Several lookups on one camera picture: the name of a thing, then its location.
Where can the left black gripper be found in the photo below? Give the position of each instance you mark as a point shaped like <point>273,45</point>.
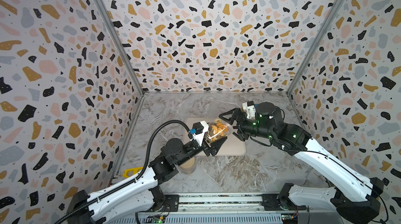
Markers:
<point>212,150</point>

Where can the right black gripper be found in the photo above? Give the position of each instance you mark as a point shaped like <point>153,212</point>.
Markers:
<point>239,114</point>

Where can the clear plastic cookie jar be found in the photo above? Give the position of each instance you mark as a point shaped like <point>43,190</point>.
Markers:
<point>217,130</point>

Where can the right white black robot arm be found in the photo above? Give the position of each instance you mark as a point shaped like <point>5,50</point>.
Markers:
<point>355,197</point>

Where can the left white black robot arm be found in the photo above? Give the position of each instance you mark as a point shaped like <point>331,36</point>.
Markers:
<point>141,191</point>

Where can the cookie jar with beige lid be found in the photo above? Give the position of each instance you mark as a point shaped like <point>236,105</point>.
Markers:
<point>187,167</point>

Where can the beige rectangular tray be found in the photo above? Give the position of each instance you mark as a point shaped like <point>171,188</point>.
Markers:
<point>231,147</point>

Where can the yellow plastic letter toy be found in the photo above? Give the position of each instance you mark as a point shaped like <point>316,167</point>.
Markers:
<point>131,172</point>

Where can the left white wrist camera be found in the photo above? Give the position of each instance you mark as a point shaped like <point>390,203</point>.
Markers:
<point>198,131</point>

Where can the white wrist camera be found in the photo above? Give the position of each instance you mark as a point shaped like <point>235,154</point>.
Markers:
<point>198,131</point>
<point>249,109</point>

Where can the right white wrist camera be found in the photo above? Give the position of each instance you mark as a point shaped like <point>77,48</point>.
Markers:
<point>249,109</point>

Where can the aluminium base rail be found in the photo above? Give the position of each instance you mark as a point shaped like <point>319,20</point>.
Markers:
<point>213,208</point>

